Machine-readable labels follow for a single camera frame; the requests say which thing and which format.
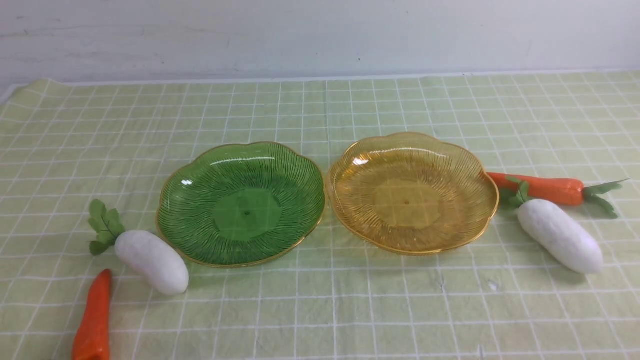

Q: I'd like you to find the amber plastic plate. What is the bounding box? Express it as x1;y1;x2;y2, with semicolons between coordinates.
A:
324;132;500;256

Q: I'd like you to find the white radish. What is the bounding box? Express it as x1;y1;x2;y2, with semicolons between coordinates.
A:
87;199;190;296
506;175;604;275

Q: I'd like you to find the green checked tablecloth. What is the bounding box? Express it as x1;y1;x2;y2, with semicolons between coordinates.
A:
0;71;639;360

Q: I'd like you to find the orange carrot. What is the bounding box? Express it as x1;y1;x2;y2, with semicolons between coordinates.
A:
71;269;113;360
487;172;625;219

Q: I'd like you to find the green plastic plate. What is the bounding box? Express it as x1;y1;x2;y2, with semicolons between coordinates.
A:
155;141;327;268

